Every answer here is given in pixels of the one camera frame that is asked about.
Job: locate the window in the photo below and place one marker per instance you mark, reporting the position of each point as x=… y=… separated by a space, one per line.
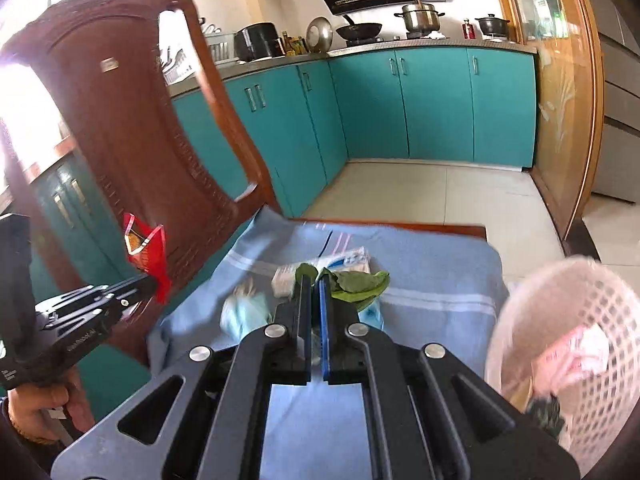
x=30 y=110

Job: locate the dark wooden chair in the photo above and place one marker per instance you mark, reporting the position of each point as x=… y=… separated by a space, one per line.
x=125 y=110

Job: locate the steel bowl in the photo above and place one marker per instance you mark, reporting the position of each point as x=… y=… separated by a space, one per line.
x=320 y=35

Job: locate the black casserole pot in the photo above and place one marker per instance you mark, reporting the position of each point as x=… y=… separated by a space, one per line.
x=492 y=26

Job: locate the black air fryer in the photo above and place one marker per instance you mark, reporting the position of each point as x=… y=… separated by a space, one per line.
x=257 y=40

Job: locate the teal kitchen cabinet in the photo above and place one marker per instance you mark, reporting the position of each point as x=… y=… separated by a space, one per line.
x=280 y=125
x=435 y=105

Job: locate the wooden framed glass door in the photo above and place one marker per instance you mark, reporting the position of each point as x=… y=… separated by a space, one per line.
x=560 y=90

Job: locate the steel stockpot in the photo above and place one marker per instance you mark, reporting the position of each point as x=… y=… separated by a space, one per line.
x=420 y=17

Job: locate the person's left hand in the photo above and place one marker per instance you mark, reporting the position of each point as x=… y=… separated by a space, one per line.
x=55 y=410

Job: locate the red bottle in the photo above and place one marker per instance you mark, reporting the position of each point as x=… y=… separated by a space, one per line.
x=468 y=30

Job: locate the blue striped blanket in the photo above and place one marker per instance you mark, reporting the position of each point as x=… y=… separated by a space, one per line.
x=440 y=270

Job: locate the white blue packet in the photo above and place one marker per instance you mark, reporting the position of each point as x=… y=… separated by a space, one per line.
x=345 y=260

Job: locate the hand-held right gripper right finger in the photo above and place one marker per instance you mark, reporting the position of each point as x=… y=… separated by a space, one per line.
x=324 y=330

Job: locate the white plastic basket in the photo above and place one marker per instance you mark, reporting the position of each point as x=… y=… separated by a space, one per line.
x=600 y=300

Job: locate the pink plastic bag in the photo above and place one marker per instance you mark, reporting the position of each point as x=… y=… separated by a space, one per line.
x=565 y=360

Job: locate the light blue plastic bag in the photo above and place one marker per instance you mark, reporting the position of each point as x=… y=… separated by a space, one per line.
x=372 y=316

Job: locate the white dish rack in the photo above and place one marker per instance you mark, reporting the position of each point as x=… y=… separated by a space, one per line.
x=200 y=55

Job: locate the black wok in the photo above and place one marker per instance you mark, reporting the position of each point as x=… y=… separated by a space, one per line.
x=360 y=30

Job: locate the green leaf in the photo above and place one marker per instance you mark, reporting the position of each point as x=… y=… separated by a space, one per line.
x=360 y=285

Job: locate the black gas stove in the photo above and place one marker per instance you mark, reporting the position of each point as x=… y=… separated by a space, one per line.
x=400 y=38

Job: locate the dark green wrapper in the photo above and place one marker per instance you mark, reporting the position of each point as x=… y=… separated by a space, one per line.
x=547 y=412

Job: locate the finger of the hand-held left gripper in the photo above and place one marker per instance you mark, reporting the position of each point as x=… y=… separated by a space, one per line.
x=100 y=296
x=90 y=340

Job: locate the red snack wrapper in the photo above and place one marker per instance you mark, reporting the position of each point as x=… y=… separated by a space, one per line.
x=147 y=250

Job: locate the dark sauce bottle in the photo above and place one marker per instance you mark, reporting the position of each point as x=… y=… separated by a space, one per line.
x=288 y=44

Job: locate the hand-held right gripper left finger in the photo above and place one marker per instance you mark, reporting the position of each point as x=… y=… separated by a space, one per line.
x=300 y=320

